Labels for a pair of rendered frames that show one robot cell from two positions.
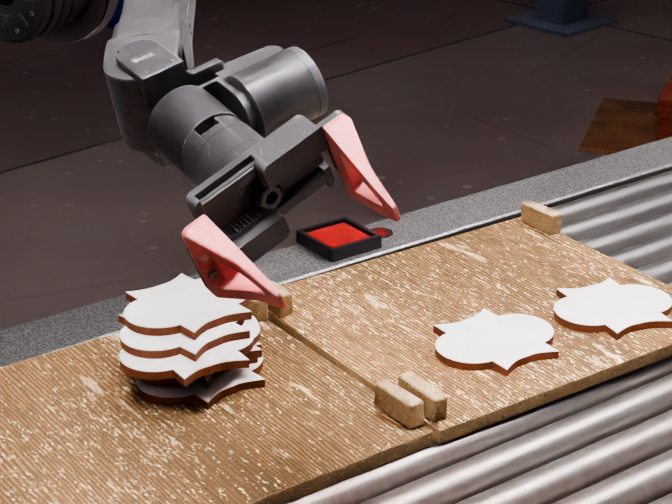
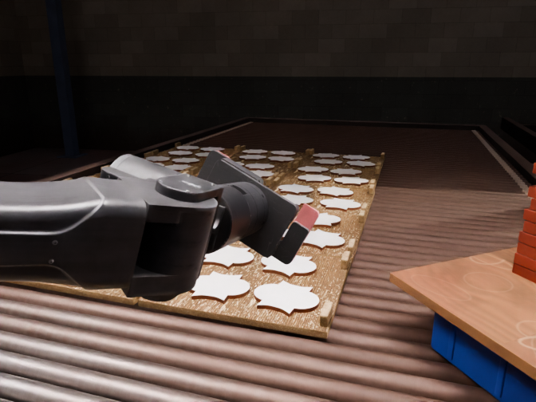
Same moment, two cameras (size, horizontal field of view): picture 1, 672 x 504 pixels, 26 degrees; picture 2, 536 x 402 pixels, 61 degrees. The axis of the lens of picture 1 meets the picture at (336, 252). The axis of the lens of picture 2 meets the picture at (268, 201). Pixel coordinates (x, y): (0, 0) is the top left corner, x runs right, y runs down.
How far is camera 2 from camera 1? 1.29 m
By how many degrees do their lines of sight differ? 114
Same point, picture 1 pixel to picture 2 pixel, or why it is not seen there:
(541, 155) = not seen: outside the picture
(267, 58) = (141, 164)
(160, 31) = (124, 182)
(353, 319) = not seen: outside the picture
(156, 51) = (177, 179)
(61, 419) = not seen: outside the picture
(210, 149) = (254, 195)
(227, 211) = (268, 220)
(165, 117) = (234, 203)
